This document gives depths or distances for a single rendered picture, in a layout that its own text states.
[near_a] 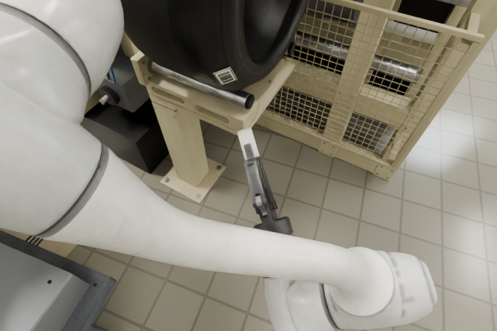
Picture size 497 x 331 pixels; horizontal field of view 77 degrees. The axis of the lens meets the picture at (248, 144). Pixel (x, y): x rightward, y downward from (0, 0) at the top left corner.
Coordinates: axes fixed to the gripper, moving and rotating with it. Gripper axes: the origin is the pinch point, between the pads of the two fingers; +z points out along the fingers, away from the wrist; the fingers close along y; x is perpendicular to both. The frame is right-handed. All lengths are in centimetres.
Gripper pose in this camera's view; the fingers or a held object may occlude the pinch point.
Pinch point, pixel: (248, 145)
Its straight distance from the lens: 66.8
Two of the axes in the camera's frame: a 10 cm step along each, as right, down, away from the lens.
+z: -2.7, -9.3, 2.4
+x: 9.3, -3.2, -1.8
